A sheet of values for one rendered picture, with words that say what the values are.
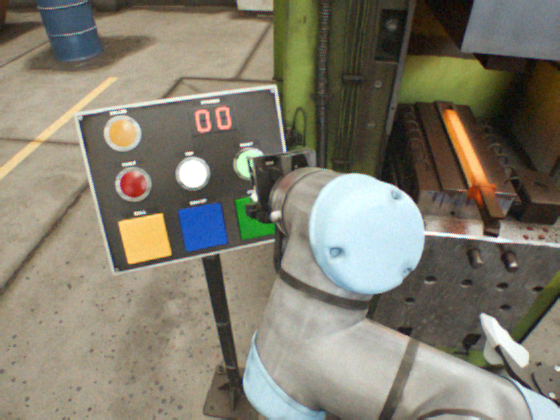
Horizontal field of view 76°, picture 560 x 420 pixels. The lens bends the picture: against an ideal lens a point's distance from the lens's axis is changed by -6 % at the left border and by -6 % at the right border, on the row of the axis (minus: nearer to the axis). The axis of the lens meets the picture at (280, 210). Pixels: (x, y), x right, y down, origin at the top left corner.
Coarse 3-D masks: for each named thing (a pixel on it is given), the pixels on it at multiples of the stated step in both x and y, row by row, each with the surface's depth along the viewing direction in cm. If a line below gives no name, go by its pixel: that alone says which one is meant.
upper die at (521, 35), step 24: (432, 0) 79; (456, 0) 63; (480, 0) 54; (504, 0) 53; (528, 0) 53; (552, 0) 52; (456, 24) 62; (480, 24) 56; (504, 24) 56; (528, 24) 55; (552, 24) 54; (480, 48) 59; (504, 48) 58; (528, 48) 57; (552, 48) 57
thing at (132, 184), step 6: (126, 174) 61; (132, 174) 62; (138, 174) 62; (120, 180) 61; (126, 180) 61; (132, 180) 62; (138, 180) 62; (144, 180) 62; (120, 186) 61; (126, 186) 62; (132, 186) 62; (138, 186) 62; (144, 186) 62; (126, 192) 62; (132, 192) 62; (138, 192) 62
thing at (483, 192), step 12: (456, 120) 96; (456, 132) 92; (468, 144) 87; (468, 156) 83; (468, 168) 81; (480, 168) 80; (480, 180) 77; (480, 192) 73; (492, 192) 73; (480, 204) 74; (492, 204) 70; (492, 216) 68; (504, 216) 68; (492, 228) 69
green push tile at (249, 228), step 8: (240, 200) 66; (248, 200) 67; (240, 208) 67; (240, 216) 67; (240, 224) 67; (248, 224) 68; (256, 224) 68; (264, 224) 68; (272, 224) 69; (240, 232) 68; (248, 232) 68; (256, 232) 68; (264, 232) 69; (272, 232) 69
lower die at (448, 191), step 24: (432, 120) 100; (432, 144) 91; (456, 144) 89; (480, 144) 90; (432, 168) 85; (456, 168) 83; (432, 192) 79; (456, 192) 78; (504, 192) 76; (456, 216) 82; (480, 216) 81
